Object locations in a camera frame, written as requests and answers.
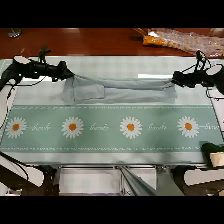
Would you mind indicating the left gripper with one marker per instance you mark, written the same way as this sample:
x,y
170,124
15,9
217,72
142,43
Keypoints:
x,y
61,71

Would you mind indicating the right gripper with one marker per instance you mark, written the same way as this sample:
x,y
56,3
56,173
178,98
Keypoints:
x,y
182,79

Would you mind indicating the light blue shirt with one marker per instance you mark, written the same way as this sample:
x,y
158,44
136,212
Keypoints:
x,y
133,93

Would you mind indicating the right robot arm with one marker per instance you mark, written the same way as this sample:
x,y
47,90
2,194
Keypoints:
x,y
213,75

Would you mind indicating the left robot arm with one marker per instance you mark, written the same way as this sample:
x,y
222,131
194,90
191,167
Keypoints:
x,y
30,69

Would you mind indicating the clear plastic bag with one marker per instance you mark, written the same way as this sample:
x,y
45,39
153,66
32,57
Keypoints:
x,y
196,41

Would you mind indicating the orange package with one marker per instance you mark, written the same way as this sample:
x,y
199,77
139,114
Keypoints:
x,y
155,41

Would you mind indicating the round silver object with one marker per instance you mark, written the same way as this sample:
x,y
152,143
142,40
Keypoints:
x,y
15,32

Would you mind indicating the dark green garment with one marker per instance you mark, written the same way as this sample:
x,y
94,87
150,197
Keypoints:
x,y
210,148

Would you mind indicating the beige garment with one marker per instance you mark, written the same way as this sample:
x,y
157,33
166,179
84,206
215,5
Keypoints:
x,y
218,160

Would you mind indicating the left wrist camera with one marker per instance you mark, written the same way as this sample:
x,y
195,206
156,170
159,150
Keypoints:
x,y
43,53

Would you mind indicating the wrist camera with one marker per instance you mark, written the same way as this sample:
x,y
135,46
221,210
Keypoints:
x,y
201,58
43,53

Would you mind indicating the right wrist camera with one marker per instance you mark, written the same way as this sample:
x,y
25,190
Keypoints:
x,y
201,58

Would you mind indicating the silver frame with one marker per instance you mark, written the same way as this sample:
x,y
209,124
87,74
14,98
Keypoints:
x,y
140,183

